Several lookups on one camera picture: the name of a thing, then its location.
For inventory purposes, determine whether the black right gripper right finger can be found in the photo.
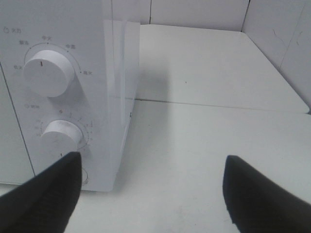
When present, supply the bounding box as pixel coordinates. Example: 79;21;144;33
223;155;311;233

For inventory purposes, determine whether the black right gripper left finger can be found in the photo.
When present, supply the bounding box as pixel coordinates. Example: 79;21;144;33
0;152;82;233

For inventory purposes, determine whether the white microwave door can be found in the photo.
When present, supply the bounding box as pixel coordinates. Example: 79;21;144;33
0;70;34;184

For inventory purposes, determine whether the round white door button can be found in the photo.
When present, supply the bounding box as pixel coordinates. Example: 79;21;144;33
82;168;89;186

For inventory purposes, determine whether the white microwave knob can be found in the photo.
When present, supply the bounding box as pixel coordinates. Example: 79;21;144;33
23;50;75;98
41;120;84;158

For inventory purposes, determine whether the white microwave oven body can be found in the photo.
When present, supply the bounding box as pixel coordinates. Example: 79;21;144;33
0;0;140;192

